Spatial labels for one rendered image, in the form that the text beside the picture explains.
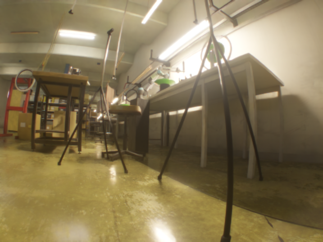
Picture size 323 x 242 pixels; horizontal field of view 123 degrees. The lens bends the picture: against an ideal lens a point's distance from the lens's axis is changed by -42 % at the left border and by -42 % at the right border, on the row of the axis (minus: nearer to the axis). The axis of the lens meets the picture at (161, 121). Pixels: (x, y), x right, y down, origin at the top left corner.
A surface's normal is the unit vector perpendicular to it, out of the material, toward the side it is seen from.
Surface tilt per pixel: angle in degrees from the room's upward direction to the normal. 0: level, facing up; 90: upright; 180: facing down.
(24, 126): 90
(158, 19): 90
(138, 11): 90
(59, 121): 90
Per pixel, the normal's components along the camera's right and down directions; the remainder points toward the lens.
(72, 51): 0.47, -0.06
